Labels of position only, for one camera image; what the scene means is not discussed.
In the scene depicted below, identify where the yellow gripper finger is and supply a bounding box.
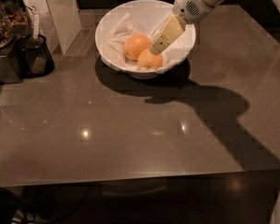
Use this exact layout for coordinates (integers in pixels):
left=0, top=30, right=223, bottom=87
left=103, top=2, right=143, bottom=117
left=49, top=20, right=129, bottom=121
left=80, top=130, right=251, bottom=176
left=149, top=14, right=187, bottom=55

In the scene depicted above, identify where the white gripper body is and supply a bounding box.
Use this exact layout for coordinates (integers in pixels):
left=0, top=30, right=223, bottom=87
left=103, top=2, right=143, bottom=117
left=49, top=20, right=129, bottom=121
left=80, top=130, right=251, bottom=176
left=173, top=0, right=214, bottom=24

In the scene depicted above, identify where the orange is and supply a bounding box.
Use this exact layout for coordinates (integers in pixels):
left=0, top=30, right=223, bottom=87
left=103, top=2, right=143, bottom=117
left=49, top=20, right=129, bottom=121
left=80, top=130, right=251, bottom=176
left=137, top=49, right=163, bottom=70
left=123, top=34, right=151, bottom=61

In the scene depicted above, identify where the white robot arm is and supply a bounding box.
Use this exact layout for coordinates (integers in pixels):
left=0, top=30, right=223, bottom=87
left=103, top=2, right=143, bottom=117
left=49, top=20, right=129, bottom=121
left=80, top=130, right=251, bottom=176
left=149, top=0, right=280, bottom=55

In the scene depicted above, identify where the white bowl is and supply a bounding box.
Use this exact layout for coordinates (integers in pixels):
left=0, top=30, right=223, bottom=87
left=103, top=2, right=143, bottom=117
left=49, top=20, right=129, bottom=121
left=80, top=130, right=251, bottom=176
left=94, top=0, right=197, bottom=80

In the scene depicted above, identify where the white cloth in bowl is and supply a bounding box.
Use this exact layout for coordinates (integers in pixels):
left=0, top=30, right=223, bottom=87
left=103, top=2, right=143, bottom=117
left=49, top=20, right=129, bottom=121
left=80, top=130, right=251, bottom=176
left=102, top=7, right=194, bottom=75

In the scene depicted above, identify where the white leaning board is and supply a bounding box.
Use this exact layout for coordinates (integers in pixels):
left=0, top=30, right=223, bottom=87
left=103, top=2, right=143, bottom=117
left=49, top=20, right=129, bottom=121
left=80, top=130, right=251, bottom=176
left=23, top=0, right=81, bottom=54

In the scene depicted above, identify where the black mug with tag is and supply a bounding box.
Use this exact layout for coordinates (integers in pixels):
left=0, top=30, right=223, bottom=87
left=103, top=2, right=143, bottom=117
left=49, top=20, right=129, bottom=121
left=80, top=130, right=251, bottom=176
left=16, top=6, right=54, bottom=77

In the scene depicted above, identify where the glass jar of nuts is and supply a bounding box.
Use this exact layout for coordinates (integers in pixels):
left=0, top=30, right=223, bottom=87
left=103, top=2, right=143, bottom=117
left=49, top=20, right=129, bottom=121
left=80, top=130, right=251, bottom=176
left=0, top=0, right=28, bottom=49

